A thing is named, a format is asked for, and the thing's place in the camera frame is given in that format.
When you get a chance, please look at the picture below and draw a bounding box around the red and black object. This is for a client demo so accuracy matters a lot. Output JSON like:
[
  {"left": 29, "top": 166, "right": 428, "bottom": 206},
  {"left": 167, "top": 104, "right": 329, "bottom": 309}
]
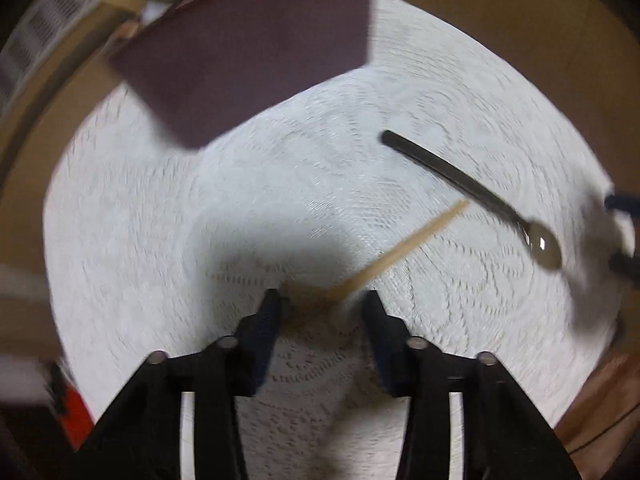
[{"left": 47, "top": 360, "right": 97, "bottom": 453}]

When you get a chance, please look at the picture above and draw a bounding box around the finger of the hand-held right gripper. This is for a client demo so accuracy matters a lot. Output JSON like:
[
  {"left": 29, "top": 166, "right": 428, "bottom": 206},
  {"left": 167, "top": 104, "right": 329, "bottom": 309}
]
[
  {"left": 609, "top": 254, "right": 640, "bottom": 277},
  {"left": 603, "top": 191, "right": 640, "bottom": 217}
]

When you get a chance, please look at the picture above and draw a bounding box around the wooden chopstick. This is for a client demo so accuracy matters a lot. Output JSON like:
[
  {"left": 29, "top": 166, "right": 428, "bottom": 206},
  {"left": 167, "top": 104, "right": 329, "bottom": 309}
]
[{"left": 284, "top": 199, "right": 471, "bottom": 312}]

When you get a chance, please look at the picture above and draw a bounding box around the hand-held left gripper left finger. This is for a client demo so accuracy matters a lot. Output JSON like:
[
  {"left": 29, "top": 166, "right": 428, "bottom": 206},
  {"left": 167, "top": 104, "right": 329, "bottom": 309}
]
[{"left": 75, "top": 287, "right": 293, "bottom": 480}]

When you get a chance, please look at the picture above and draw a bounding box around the purple plastic utensil holder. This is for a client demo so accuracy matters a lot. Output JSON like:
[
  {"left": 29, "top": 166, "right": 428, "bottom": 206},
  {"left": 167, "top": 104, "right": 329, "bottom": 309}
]
[{"left": 107, "top": 0, "right": 377, "bottom": 151}]

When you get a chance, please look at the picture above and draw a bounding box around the metal spoon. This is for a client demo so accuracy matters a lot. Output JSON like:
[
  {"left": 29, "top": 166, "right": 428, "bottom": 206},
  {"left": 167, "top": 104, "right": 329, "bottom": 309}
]
[{"left": 381, "top": 129, "right": 564, "bottom": 269}]

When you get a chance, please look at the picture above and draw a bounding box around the white lace cloth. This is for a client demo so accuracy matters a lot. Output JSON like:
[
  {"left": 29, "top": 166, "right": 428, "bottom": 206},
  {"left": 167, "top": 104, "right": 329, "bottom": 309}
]
[{"left": 42, "top": 0, "right": 632, "bottom": 480}]

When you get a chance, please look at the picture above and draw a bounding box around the large metal vent grille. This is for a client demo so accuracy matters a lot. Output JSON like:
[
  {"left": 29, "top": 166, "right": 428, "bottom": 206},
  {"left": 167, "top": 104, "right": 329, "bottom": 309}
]
[{"left": 0, "top": 0, "right": 126, "bottom": 111}]

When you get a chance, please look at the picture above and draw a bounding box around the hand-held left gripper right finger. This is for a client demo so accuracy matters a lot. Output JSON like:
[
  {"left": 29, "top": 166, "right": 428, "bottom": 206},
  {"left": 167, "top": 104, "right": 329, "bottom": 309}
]
[{"left": 362, "top": 290, "right": 583, "bottom": 480}]

